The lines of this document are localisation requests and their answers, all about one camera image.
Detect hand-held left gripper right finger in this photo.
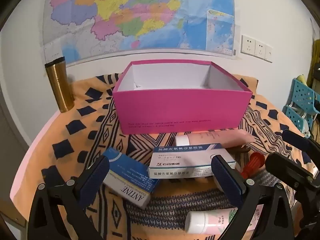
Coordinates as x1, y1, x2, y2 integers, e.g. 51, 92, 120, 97
211, 154, 294, 240

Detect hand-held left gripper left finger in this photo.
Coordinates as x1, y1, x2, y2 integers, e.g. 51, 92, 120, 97
25, 155, 110, 240

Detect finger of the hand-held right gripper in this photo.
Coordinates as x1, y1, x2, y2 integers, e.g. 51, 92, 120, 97
265, 152, 320, 182
282, 129, 320, 160

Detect pink tube with white cap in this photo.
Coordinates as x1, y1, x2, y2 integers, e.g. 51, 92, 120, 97
175, 129, 256, 148

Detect white and blue medicine box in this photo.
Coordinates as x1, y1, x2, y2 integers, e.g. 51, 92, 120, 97
148, 143, 236, 180

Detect pink cardboard box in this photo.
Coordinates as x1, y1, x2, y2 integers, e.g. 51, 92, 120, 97
112, 60, 253, 135

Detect blue perforated plastic rack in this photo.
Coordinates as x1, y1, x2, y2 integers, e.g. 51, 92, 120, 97
282, 78, 317, 130

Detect white bottle with pink label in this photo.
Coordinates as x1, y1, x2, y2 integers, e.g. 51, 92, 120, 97
185, 205, 264, 233

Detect orange patterned cloth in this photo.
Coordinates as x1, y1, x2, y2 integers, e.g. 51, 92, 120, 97
12, 72, 320, 240

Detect yellow-green hanging garment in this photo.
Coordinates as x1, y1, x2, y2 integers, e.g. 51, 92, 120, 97
306, 39, 320, 90

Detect grey door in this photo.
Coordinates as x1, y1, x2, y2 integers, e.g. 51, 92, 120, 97
0, 102, 34, 200

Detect gold tumbler with black lid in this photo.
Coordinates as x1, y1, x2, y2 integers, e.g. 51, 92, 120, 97
44, 57, 75, 113

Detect narrow white wall switch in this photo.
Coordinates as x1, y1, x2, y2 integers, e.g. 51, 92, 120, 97
264, 44, 273, 63

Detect white wall socket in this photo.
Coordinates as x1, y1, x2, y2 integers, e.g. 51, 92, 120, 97
241, 35, 256, 55
254, 40, 267, 58

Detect colourful wall map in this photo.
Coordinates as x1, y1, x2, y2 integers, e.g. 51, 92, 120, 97
42, 0, 237, 67

